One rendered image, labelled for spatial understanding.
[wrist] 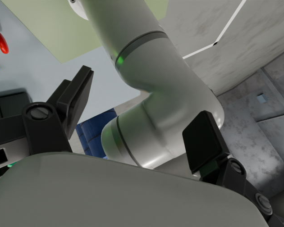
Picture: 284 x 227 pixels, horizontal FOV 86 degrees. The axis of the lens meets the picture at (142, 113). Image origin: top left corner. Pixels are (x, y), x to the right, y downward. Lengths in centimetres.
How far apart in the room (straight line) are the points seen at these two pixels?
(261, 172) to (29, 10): 1254
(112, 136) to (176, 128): 8
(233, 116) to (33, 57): 1187
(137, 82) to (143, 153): 9
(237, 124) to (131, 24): 1191
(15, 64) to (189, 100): 47
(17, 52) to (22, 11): 18
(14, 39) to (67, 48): 12
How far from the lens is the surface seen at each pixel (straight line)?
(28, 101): 63
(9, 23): 46
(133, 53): 21
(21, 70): 56
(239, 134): 1200
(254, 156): 1238
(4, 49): 42
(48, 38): 39
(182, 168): 25
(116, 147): 20
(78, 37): 41
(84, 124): 246
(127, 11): 24
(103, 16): 26
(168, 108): 18
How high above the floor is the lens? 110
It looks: 13 degrees down
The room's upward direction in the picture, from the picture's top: 153 degrees clockwise
